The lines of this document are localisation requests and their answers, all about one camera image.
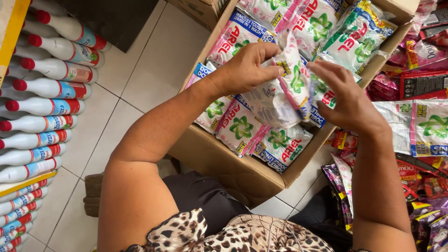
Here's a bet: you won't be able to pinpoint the person's right hand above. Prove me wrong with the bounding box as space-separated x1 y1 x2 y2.
307 61 390 136

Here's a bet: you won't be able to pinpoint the person's left hand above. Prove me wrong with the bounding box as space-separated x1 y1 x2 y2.
213 42 285 104

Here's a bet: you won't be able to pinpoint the white detergent sachet strip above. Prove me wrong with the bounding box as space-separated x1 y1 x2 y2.
241 31 337 129

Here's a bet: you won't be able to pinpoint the pile of detergent sachets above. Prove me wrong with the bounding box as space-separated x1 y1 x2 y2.
184 0 398 173

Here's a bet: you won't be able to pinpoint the small brown cardboard carton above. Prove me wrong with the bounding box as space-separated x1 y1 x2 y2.
167 0 231 33

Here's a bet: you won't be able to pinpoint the twin white green sachet pair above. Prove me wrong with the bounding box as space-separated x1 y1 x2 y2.
372 99 448 157

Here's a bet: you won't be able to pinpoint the large open cardboard box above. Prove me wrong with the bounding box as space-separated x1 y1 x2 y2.
168 0 421 209

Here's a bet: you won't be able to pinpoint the heap of fabric softener sachets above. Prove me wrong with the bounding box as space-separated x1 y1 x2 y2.
321 0 448 252

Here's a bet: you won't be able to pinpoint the black trousers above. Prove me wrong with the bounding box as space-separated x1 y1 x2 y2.
162 170 355 252

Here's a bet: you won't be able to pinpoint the dark grey cabinet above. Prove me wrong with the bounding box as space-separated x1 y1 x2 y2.
55 0 160 54

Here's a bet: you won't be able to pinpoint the leopard print top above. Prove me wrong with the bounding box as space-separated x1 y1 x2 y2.
121 208 372 252

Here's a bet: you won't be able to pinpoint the brown wooden stool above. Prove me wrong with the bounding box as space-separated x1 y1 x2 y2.
83 158 183 218

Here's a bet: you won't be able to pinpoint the row of white bleach bottles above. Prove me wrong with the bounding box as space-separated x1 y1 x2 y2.
0 0 113 252

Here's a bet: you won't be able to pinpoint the yellow shelf rack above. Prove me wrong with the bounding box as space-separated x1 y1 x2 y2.
0 0 57 197

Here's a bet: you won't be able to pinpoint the silver chain necklace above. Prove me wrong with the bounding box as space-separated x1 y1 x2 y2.
266 219 306 252

